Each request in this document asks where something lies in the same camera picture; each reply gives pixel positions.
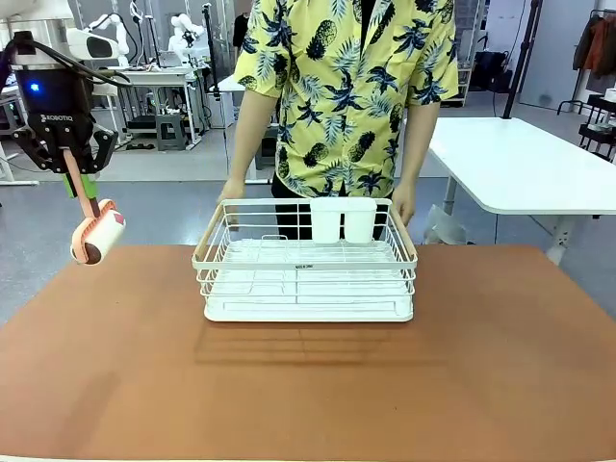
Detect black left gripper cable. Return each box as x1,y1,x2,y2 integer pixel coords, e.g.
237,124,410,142
3,31,132,88

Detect black stand pole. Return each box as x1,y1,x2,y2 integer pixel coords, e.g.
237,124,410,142
501,0,541,120

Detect black tripod pole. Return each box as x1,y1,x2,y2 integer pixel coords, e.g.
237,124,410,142
201,2,223,102

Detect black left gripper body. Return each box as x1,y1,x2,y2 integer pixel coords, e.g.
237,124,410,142
10,50,96,174

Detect person in yellow pineapple shirt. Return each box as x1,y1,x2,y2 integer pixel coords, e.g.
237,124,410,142
233,0,460,227

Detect person's left hand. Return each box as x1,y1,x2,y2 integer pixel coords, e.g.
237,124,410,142
390,180,418,228

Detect pink lint roller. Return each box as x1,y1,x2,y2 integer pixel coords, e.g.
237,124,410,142
62,147,128,267

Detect person's left forearm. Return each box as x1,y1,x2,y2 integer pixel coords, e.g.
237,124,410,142
398,97,442,188

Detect person's right forearm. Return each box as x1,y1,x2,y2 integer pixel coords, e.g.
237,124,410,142
225,88,281,189

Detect white double cutlery holder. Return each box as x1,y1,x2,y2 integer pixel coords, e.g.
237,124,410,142
309,197,378,244

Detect white wire dish rack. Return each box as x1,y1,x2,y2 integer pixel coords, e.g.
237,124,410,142
191,197,420,324

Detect large white table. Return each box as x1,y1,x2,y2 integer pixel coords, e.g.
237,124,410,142
426,116,616,267

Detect white workbench table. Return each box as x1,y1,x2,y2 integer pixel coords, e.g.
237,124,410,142
90,66,204,146

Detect grey step stool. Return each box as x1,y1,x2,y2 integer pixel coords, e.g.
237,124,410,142
154,114,189,152

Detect hanging brown and grey clothes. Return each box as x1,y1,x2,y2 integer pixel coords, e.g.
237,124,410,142
572,12,616,81

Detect white shoe rack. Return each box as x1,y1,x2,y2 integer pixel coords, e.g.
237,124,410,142
454,66,474,108

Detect person's right hand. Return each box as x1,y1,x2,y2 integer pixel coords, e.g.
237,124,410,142
216,177,247,209

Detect black utility cart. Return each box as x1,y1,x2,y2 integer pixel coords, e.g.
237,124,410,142
557,89,616,163

